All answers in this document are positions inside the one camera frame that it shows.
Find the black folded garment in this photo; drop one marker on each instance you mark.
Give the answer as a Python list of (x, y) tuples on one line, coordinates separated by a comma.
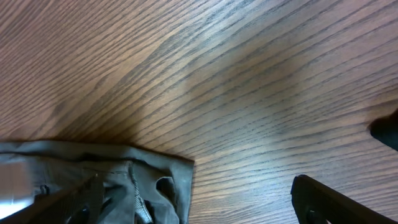
[(384, 129)]

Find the grey shorts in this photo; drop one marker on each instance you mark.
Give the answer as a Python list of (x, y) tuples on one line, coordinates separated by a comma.
[(158, 186)]

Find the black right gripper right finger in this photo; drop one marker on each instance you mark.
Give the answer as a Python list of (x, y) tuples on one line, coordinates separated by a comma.
[(315, 202)]

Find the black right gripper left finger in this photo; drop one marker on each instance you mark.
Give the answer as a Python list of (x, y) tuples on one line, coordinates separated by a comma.
[(79, 204)]

